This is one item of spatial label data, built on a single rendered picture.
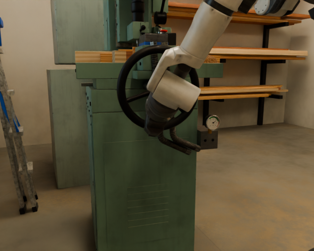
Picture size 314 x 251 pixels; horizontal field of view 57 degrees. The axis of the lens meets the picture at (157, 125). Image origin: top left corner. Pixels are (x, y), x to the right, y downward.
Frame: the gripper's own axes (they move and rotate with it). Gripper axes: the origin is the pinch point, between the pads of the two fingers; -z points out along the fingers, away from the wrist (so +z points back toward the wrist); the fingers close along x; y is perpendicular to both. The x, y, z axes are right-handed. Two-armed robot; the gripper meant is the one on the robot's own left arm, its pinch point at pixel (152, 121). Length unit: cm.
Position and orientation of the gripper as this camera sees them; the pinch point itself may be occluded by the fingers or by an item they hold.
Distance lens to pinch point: 91.8
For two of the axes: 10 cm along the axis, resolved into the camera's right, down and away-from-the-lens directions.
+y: -9.7, -1.5, -1.9
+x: 0.7, -9.3, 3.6
